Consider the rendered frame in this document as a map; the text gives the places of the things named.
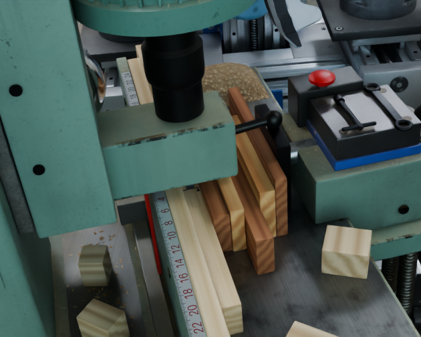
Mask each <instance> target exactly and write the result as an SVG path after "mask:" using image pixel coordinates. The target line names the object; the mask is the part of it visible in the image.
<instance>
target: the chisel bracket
mask: <svg viewBox="0 0 421 337"><path fill-rule="evenodd" d="M203 97H204V111H203V113H202V114H201V115H200V116H198V117H197V118H195V119H193V120H190V121H187V122H178V123H173V122H166V121H163V120H161V119H159V117H157V115H156V112H155V107H154V103H153V102H151V103H147V104H140V105H136V106H129V107H125V108H119V109H115V110H108V111H104V112H98V113H96V115H97V119H98V126H99V130H100V136H101V141H102V147H103V151H104V157H105V160H106V166H107V170H108V176H109V179H110V184H111V188H112V194H113V198H114V201H116V200H120V199H125V198H129V197H135V196H139V195H145V194H148V193H155V192H158V191H164V190H168V189H174V188H177V187H183V186H187V185H193V184H197V183H203V182H207V181H213V180H216V179H222V178H226V177H231V176H235V175H237V173H238V164H237V145H236V134H235V122H234V120H233V118H232V116H231V114H230V112H229V110H228V108H227V106H226V104H225V101H224V100H223V97H222V96H221V93H220V92H219V91H218V90H214V91H210V92H203Z"/></svg>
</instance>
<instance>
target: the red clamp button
mask: <svg viewBox="0 0 421 337"><path fill-rule="evenodd" d="M309 82H310V83H311V84H313V85H315V86H319V87H325V86H328V85H330V84H333V83H334V82H335V74H334V73H333V72H331V71H329V70H315V71H314V72H311V73H310V74H309Z"/></svg>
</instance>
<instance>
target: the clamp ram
mask: <svg viewBox="0 0 421 337"><path fill-rule="evenodd" d="M268 111H270V109H269V107H268V106H267V105H266V104H260V105H256V106H255V119H258V118H262V117H264V116H265V115H266V113H267V112H268ZM260 129H261V132H262V133H263V135H264V137H265V139H266V141H267V143H268V144H269V146H270V148H271V150H272V152H273V154H274V155H275V158H276V159H277V162H278V163H279V165H280V167H281V169H282V171H283V172H284V174H285V176H286V178H287V210H288V211H290V210H291V165H292V164H297V161H298V156H297V151H298V150H299V149H300V148H306V147H310V146H316V145H318V144H317V143H316V140H315V139H314V138H310V139H306V140H300V141H296V142H290V143H289V142H288V140H287V139H286V137H285V135H284V133H283V131H282V130H281V128H280V127H277V128H269V127H268V126H263V127H260Z"/></svg>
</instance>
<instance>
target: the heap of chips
mask: <svg viewBox="0 0 421 337"><path fill-rule="evenodd" d="M234 87H238V89H239V90H240V92H241V94H242V96H243V98H244V99H245V102H251V101H255V100H262V99H265V98H270V96H269V95H268V93H267V91H266V89H265V88H264V86H263V85H262V83H261V81H260V79H259V78H258V76H257V74H256V73H255V71H254V69H251V68H250V67H249V66H247V65H245V64H237V63H221V64H214V65H209V66H205V67H204V76H203V78H202V90H203V92H210V91H214V90H218V91H219V92H220V93H221V96H222V97H223V100H224V101H225V104H226V106H229V94H228V88H234Z"/></svg>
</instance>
